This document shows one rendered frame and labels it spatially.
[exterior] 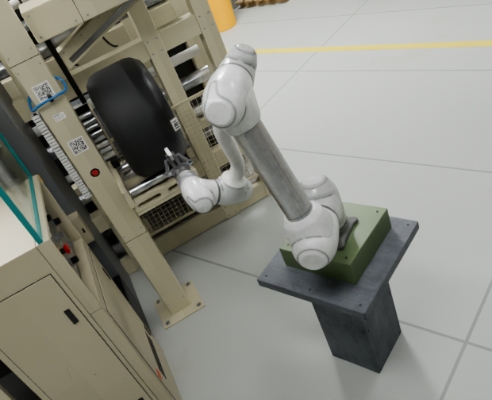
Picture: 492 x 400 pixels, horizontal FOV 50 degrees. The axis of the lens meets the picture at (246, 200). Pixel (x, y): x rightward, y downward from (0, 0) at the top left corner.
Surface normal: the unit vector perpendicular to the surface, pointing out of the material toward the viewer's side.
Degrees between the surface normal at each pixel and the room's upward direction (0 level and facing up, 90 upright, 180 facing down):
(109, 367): 90
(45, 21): 90
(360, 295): 0
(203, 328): 0
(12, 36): 90
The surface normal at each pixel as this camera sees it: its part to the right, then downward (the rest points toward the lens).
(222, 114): -0.25, 0.54
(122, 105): 0.11, -0.12
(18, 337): 0.40, 0.44
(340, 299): -0.33, -0.75
